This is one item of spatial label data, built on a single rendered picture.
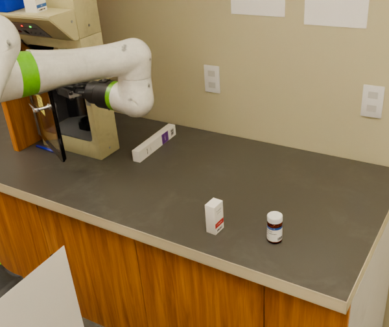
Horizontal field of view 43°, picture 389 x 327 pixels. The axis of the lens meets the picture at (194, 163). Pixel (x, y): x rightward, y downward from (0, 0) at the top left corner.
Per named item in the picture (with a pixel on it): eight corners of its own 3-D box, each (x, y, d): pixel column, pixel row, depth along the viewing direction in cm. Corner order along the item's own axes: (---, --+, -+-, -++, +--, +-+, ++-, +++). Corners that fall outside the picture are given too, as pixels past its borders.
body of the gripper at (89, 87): (107, 78, 159) (86, 74, 163) (89, 86, 153) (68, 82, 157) (111, 99, 162) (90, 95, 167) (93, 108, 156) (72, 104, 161)
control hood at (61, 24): (16, 32, 183) (10, 4, 178) (80, 39, 167) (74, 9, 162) (-9, 40, 175) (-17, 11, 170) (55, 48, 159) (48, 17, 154)
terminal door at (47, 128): (41, 135, 202) (19, 38, 183) (65, 163, 179) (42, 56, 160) (39, 135, 202) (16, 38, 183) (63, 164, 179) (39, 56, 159)
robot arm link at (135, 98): (140, 124, 146) (161, 114, 154) (137, 83, 141) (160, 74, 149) (104, 117, 153) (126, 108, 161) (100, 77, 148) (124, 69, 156)
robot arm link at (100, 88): (107, 117, 154) (126, 106, 161) (102, 81, 148) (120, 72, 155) (93, 113, 157) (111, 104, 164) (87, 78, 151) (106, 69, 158)
